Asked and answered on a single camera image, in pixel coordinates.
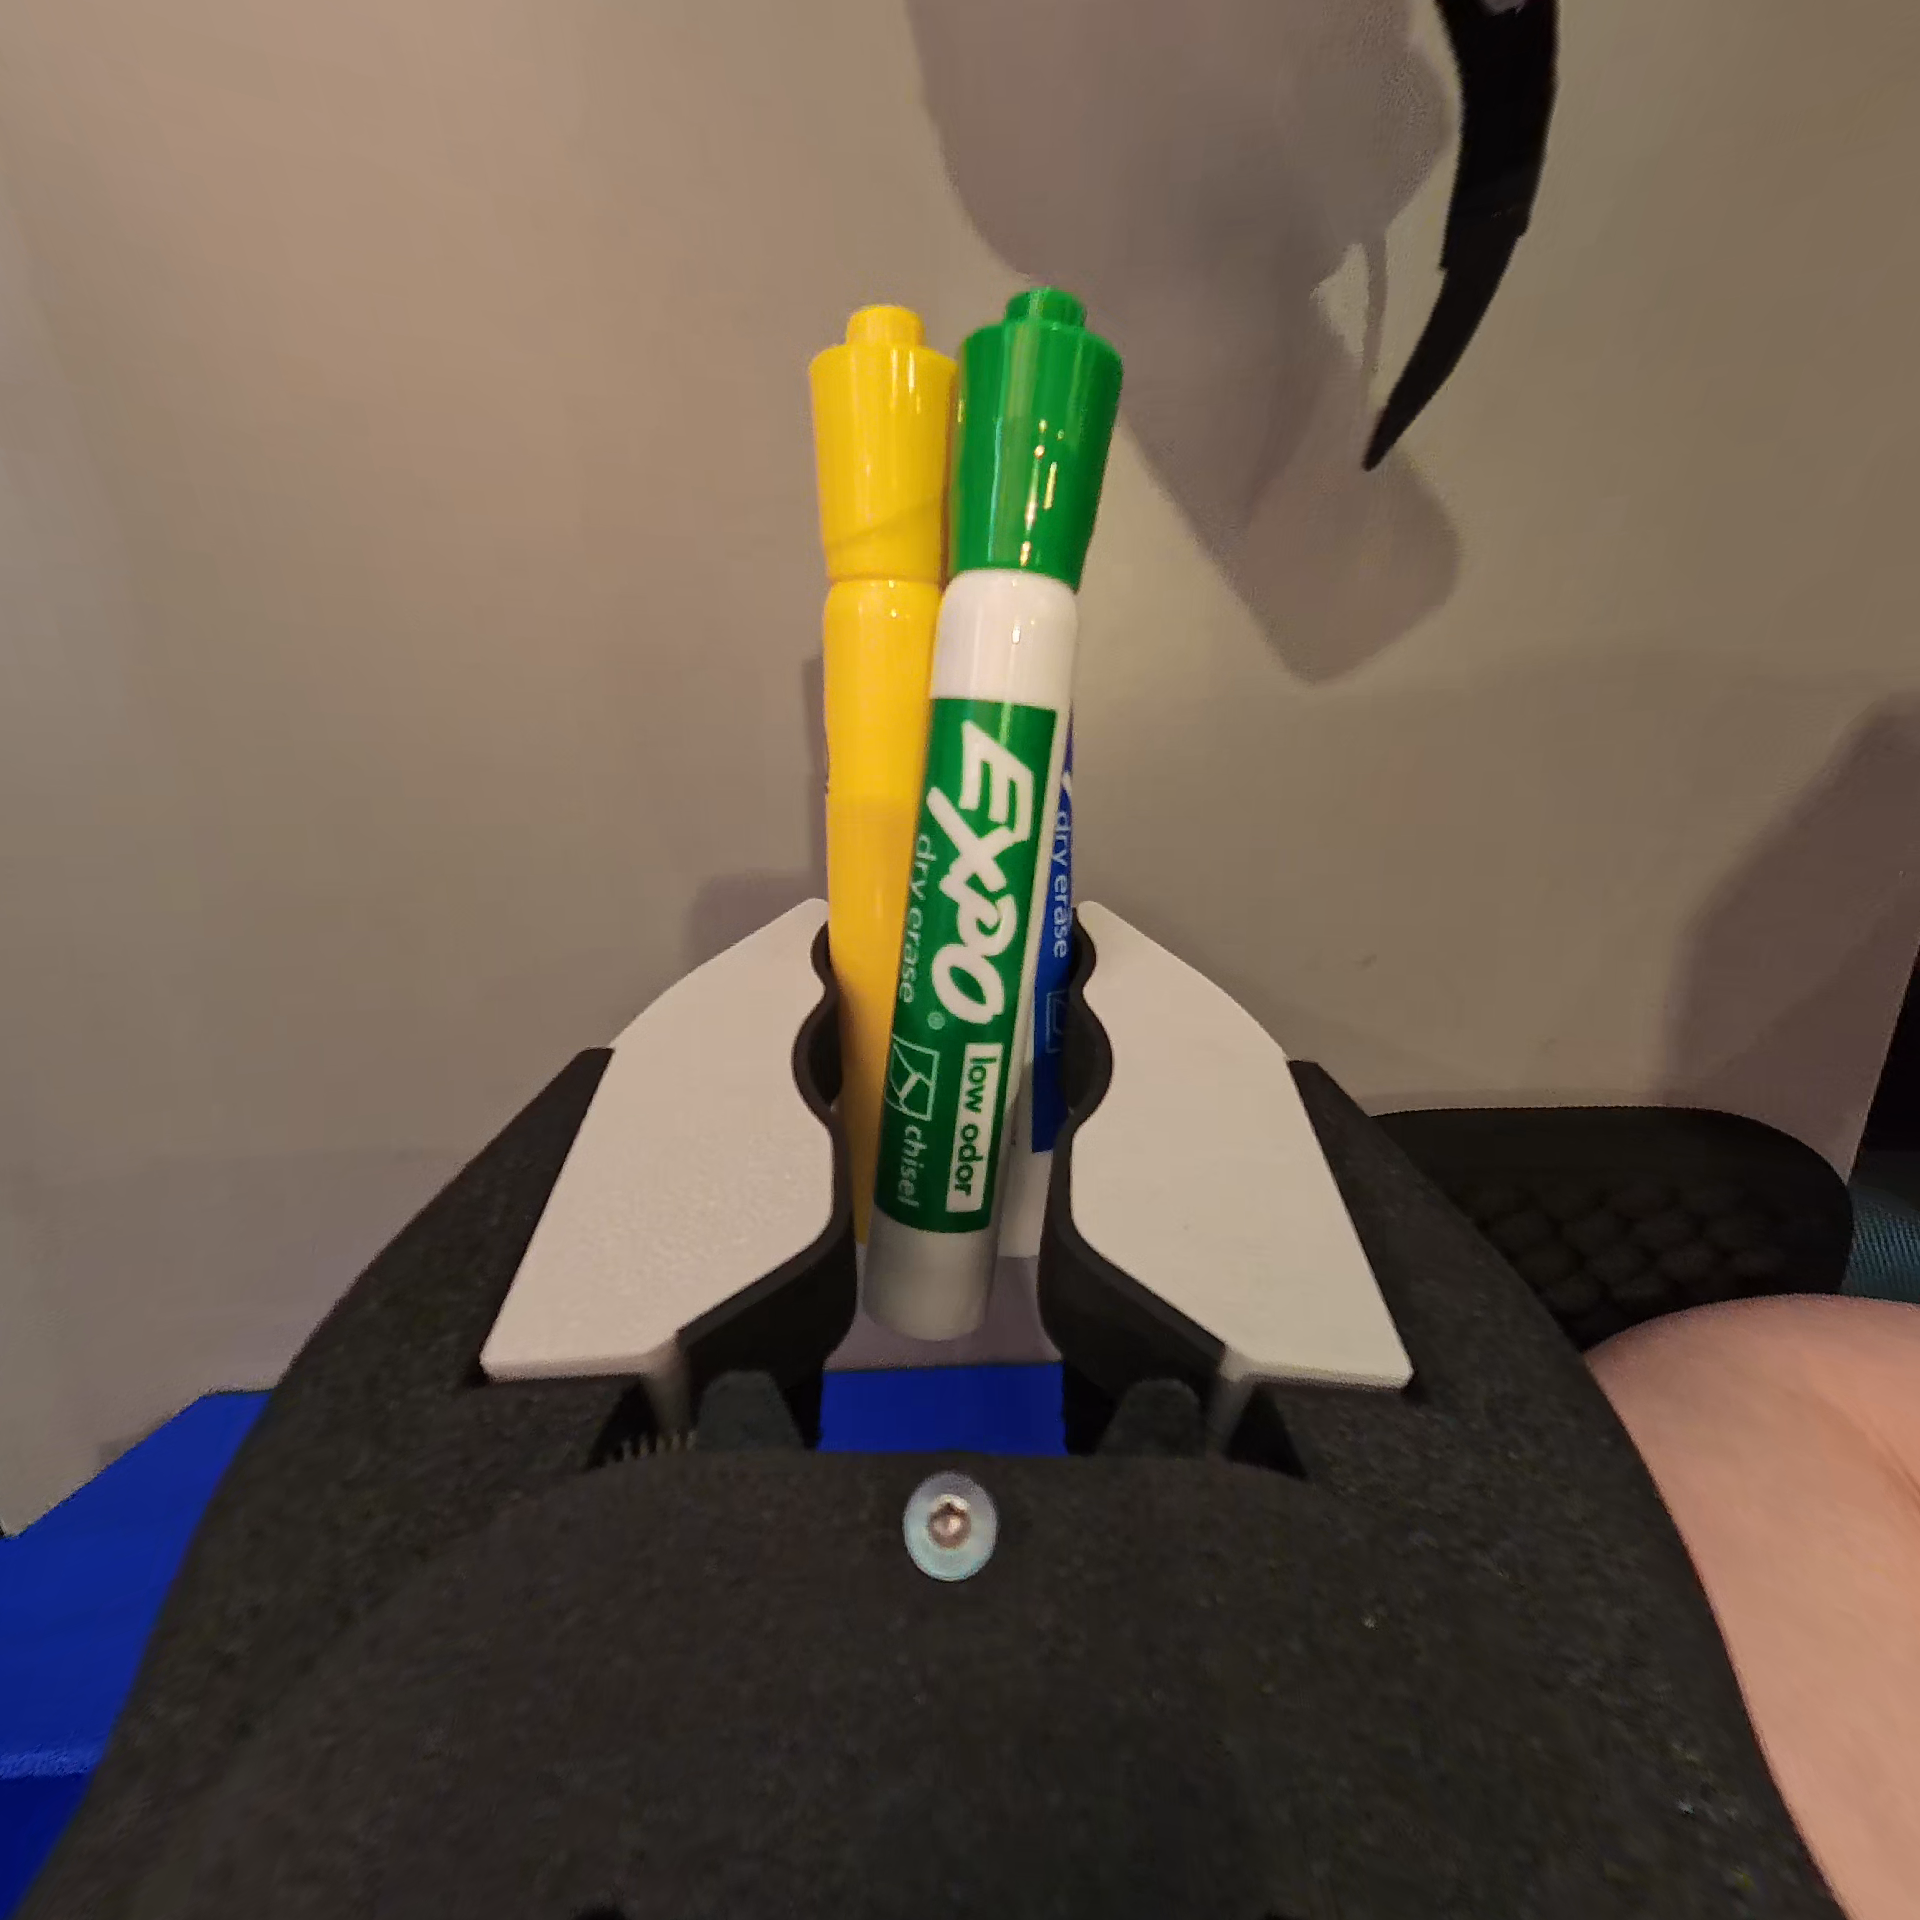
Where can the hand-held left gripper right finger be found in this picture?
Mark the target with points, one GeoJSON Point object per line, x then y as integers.
{"type": "Point", "coordinates": [1214, 1184]}

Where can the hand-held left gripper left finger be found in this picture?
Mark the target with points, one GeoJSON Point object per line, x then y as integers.
{"type": "Point", "coordinates": [674, 1184]}

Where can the blue dry erase marker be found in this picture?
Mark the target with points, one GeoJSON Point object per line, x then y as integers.
{"type": "Point", "coordinates": [1059, 870]}

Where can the green dry erase marker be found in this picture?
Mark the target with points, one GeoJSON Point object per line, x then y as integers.
{"type": "Point", "coordinates": [990, 674]}

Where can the yellow marker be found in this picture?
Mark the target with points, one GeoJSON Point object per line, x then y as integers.
{"type": "Point", "coordinates": [878, 494]}

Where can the person's left forearm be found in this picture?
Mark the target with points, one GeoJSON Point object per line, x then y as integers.
{"type": "Point", "coordinates": [1801, 1500]}

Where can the black padded wrist rest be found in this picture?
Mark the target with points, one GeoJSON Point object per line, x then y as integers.
{"type": "Point", "coordinates": [1650, 1214]}

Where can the blue plastic bin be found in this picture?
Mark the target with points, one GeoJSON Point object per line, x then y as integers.
{"type": "Point", "coordinates": [90, 1575]}

